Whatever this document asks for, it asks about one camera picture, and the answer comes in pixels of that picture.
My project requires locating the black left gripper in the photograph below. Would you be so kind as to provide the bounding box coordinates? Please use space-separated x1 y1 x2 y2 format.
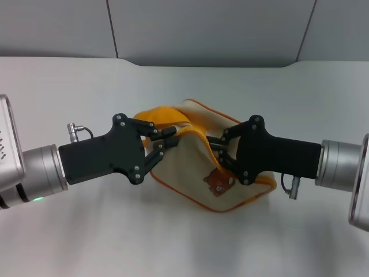
58 113 179 186

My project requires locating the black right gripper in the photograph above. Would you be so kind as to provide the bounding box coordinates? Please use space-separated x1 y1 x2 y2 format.
207 114 322 186

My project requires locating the beige food bag orange trim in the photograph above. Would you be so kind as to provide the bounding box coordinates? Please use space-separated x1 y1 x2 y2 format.
133 99 278 214

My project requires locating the right gripper cable with connector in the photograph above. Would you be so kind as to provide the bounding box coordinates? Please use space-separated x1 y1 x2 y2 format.
280 173 302 200

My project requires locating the gripper cable with connector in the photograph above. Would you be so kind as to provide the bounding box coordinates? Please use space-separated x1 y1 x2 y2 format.
66 122 96 143
280 173 302 200

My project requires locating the left gripper cable with connector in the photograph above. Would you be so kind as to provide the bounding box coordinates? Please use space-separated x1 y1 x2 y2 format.
66 122 96 143

